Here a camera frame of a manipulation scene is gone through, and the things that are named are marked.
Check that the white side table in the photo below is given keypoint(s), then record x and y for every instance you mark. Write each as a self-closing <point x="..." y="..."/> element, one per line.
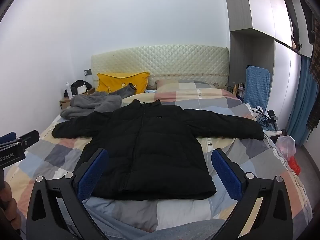
<point x="271" y="132"/>

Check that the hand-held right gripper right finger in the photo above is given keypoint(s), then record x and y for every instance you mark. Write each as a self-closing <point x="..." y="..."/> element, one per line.
<point x="225" y="172"/>

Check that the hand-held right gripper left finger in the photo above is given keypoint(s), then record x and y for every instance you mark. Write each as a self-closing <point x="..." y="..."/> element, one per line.
<point x="93" y="175"/>

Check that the yellow pillow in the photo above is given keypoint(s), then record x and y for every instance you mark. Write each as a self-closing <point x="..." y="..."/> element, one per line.
<point x="112" y="82"/>

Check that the person's left hand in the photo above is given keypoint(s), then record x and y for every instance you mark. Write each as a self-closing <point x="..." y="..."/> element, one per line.
<point x="10" y="207"/>

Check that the black puffer jacket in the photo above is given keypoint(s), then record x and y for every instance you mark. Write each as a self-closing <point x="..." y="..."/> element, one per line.
<point x="150" y="155"/>

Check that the checked pastel pillow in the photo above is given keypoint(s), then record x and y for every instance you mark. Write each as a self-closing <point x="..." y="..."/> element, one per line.
<point x="180" y="85"/>

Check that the row of small bottles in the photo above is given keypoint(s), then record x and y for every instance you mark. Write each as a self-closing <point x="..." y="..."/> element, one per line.
<point x="237" y="88"/>

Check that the checked pastel blanket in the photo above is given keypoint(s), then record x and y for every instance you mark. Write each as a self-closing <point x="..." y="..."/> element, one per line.
<point x="225" y="110"/>

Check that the brown checked hanging cloth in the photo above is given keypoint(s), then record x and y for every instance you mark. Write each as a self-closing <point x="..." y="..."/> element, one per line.
<point x="315" y="92"/>

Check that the white bottle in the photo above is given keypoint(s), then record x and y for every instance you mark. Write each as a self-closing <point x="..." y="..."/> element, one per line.
<point x="68" y="90"/>

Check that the white plastic bag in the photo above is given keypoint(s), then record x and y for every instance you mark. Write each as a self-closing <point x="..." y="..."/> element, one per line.
<point x="286" y="145"/>

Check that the grey and white wardrobe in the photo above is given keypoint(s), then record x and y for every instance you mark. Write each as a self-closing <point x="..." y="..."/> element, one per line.
<point x="282" y="80"/>

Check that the black bag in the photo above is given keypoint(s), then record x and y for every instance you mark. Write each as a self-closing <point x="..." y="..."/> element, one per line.
<point x="76" y="85"/>

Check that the cream quilted headboard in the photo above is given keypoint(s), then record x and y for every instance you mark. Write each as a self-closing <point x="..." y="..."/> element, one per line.
<point x="160" y="60"/>

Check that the black device on stand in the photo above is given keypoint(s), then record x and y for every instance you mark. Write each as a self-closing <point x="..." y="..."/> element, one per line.
<point x="272" y="117"/>

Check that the red bag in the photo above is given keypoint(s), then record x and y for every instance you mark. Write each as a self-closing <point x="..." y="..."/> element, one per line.
<point x="294" y="165"/>

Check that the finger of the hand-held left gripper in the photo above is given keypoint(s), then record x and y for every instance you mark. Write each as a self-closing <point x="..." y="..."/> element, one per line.
<point x="27" y="137"/>
<point x="7" y="136"/>

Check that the blue curtain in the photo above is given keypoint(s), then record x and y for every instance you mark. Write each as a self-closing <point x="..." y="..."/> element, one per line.
<point x="300" y="105"/>

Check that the grey fleece robe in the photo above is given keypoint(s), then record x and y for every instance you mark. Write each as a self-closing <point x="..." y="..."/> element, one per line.
<point x="100" y="102"/>

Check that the wooden nightstand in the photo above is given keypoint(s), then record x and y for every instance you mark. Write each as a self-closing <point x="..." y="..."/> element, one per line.
<point x="65" y="103"/>

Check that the dark wall socket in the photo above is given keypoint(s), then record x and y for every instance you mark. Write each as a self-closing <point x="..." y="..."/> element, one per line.
<point x="87" y="72"/>

